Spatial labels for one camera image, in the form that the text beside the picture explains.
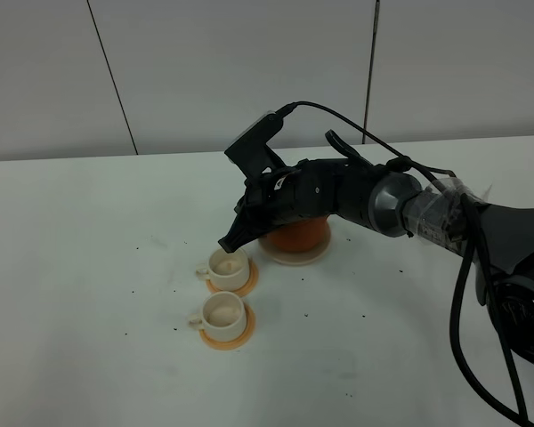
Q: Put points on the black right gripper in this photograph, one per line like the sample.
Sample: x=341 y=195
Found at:
x=307 y=190

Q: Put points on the brown clay teapot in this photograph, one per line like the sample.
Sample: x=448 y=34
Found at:
x=299 y=237

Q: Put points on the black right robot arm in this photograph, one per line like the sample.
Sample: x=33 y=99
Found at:
x=391 y=202

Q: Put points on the beige round teapot saucer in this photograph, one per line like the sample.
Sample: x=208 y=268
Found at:
x=297 y=259

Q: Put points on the white teacup far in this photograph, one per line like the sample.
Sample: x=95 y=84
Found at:
x=225 y=271

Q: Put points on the white teacup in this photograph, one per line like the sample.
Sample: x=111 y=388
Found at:
x=225 y=271
x=222 y=317

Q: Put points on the orange coaster far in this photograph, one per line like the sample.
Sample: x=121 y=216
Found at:
x=244 y=290

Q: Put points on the orange coaster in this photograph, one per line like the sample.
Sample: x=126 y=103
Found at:
x=240 y=341
x=244 y=290

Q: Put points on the white teacup near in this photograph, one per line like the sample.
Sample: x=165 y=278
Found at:
x=222 y=317

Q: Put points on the orange coaster near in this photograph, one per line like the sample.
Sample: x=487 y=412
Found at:
x=240 y=341

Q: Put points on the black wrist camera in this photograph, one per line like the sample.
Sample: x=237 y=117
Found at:
x=250 y=152

